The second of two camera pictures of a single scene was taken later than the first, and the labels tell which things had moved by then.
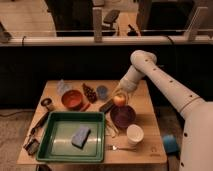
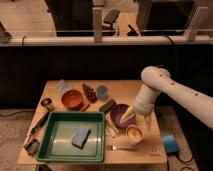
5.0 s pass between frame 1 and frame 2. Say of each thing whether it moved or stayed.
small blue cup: stayed
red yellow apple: moved
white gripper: moved
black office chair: stayed
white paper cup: stayed
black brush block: stayed
